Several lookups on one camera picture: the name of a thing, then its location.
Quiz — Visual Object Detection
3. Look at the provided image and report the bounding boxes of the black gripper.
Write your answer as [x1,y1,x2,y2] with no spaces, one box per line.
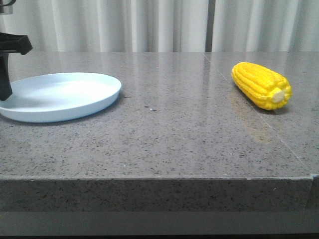
[0,32,33,101]

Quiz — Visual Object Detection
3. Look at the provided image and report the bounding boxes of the light blue round plate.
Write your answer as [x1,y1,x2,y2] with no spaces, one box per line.
[0,72,122,122]

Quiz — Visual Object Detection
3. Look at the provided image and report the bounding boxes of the yellow plastic corn cob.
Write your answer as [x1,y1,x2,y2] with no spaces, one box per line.
[232,62,292,111]

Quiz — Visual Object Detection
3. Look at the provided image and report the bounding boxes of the white pleated curtain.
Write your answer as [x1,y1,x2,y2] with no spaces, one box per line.
[0,0,319,52]

